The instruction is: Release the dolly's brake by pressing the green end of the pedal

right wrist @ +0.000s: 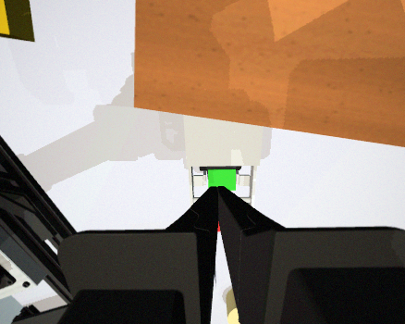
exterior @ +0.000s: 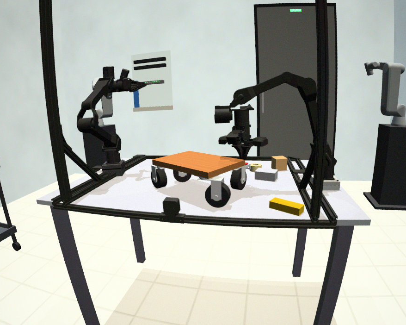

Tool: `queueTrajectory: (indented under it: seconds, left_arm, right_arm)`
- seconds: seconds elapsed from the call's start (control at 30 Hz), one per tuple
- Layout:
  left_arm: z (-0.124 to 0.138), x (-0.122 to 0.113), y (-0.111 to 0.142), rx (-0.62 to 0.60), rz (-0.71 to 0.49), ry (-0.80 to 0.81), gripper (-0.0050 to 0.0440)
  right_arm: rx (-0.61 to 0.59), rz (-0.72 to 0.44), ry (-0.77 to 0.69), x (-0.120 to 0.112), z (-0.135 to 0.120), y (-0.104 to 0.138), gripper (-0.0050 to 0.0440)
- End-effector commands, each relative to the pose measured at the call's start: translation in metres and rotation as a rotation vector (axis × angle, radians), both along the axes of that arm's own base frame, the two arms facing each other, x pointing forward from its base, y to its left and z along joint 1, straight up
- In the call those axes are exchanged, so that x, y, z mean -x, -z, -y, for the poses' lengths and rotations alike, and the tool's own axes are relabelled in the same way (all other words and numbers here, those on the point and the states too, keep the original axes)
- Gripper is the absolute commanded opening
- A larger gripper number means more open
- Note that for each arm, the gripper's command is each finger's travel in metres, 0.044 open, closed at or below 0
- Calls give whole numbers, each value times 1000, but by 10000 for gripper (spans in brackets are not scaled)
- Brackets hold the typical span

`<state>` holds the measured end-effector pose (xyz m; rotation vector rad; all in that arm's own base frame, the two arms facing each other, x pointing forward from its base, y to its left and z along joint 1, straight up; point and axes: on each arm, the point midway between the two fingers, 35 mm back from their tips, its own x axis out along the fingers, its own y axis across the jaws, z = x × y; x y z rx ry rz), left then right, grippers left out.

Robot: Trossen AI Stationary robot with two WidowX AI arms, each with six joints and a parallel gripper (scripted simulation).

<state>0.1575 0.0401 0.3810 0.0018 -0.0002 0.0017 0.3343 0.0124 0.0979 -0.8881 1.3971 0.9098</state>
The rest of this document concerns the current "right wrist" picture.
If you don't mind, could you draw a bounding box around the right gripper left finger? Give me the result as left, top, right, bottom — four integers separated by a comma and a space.
57, 186, 218, 324

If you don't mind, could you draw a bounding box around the pale yellow roll of tape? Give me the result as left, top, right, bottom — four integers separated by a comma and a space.
226, 289, 239, 324

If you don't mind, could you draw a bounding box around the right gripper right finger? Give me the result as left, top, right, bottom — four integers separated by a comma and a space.
217, 186, 405, 324

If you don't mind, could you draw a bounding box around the yellow rectangular block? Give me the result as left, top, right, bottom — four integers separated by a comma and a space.
0, 0, 35, 42

